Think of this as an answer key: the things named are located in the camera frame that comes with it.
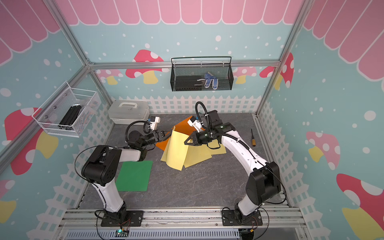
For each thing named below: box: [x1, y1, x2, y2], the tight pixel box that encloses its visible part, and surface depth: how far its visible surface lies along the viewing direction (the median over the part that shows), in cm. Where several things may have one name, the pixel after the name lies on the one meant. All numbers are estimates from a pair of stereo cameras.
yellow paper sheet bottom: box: [184, 144, 213, 168], surface depth 98 cm
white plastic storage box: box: [107, 100, 150, 125], surface depth 111 cm
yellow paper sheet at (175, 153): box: [160, 126, 189, 171], surface depth 77 cm
